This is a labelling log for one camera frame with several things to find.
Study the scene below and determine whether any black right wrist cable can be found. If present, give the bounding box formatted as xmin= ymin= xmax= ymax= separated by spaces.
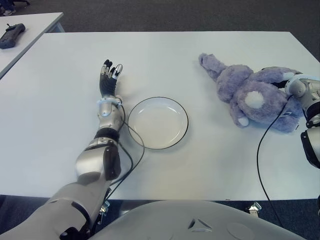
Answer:
xmin=256 ymin=94 xmax=295 ymax=227

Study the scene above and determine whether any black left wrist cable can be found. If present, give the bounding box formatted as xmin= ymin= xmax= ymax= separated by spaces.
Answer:
xmin=101 ymin=101 xmax=146 ymax=201

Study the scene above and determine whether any grey robot torso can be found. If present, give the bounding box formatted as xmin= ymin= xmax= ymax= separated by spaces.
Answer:
xmin=91 ymin=199 xmax=305 ymax=240

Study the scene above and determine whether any black left elbow cable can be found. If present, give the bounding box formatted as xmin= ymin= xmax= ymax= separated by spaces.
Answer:
xmin=109 ymin=142 xmax=134 ymax=186

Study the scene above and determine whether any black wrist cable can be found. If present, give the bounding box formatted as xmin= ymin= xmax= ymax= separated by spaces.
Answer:
xmin=101 ymin=101 xmax=146 ymax=201
xmin=256 ymin=94 xmax=295 ymax=227

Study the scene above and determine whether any purple plush bunny doll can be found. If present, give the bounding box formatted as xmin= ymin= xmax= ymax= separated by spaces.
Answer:
xmin=198 ymin=52 xmax=305 ymax=135

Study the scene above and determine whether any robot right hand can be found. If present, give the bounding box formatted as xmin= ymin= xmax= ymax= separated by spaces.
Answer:
xmin=271 ymin=70 xmax=305 ymax=89

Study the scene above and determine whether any metal table clamp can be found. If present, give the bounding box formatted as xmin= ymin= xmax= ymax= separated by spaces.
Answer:
xmin=245 ymin=201 xmax=263 ymax=219
xmin=98 ymin=199 xmax=111 ymax=226

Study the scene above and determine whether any white side table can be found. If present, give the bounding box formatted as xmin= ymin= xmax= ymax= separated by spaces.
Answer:
xmin=0 ymin=12 xmax=65 ymax=79

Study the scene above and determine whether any black handheld controller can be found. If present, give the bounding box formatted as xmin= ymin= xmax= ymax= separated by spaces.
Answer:
xmin=0 ymin=23 xmax=27 ymax=50

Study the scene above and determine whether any white plate black rim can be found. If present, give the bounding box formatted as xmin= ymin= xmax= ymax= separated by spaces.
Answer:
xmin=127 ymin=96 xmax=190 ymax=151

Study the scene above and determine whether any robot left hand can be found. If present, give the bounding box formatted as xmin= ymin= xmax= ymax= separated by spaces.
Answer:
xmin=99 ymin=59 xmax=124 ymax=97

